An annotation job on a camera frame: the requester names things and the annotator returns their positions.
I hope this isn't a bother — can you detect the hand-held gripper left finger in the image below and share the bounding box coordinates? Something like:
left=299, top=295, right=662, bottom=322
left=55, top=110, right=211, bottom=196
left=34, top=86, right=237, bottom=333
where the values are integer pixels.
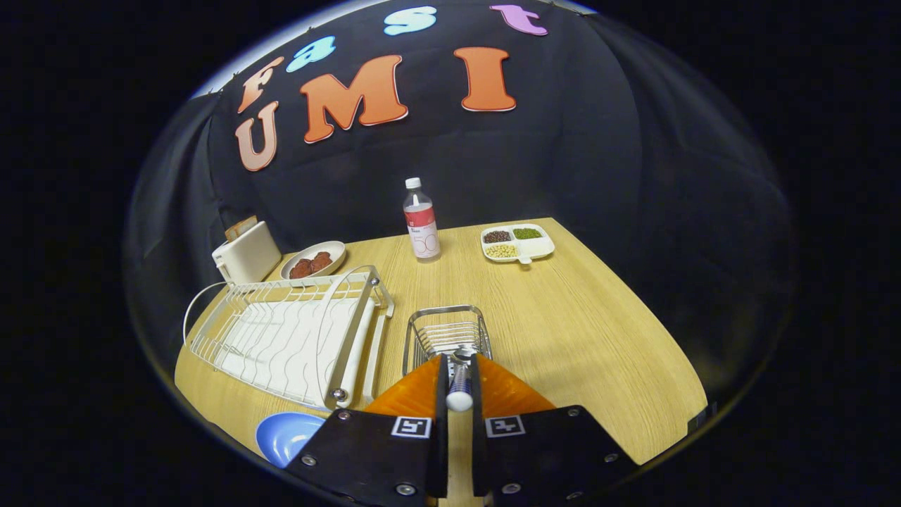
left=285, top=354, right=451, bottom=501

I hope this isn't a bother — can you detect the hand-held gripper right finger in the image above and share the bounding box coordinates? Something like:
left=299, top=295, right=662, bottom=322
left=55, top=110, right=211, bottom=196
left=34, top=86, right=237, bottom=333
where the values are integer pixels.
left=470, top=354, right=641, bottom=505

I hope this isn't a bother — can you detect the spoon with blue checked handle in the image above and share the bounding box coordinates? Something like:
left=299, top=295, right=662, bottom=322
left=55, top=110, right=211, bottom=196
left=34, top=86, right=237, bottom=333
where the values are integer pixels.
left=446, top=346, right=476, bottom=413

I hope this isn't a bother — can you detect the metal wire basket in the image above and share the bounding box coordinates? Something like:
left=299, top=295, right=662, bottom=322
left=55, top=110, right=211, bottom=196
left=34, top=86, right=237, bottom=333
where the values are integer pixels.
left=402, top=304, right=493, bottom=377

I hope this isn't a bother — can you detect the white wire dish rack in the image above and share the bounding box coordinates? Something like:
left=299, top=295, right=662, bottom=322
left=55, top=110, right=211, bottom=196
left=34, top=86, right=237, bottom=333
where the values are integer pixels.
left=183, top=265, right=395, bottom=411

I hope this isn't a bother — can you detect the blue plate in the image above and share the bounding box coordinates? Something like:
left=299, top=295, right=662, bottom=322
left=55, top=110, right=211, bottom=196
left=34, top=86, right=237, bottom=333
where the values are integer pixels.
left=255, top=412, right=328, bottom=469

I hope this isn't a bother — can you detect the white divided dish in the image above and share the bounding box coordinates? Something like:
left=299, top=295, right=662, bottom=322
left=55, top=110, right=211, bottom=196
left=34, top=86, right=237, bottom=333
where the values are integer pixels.
left=481, top=224, right=555, bottom=265

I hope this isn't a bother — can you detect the beige oval plate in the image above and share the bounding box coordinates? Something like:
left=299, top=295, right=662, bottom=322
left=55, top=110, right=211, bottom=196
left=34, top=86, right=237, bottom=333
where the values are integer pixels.
left=279, top=241, right=347, bottom=281

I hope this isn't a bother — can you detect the white drip tray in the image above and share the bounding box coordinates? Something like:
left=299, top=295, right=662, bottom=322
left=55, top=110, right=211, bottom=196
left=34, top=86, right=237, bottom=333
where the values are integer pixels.
left=215, top=299, right=377, bottom=406

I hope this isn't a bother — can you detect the clear bottle with red label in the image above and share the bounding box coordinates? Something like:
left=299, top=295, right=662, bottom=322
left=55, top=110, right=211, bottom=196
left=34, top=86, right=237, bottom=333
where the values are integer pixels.
left=403, top=177, right=441, bottom=261

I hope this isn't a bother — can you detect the white toaster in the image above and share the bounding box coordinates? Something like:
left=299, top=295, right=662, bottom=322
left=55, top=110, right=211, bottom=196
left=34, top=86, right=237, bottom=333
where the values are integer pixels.
left=211, top=221, right=282, bottom=286

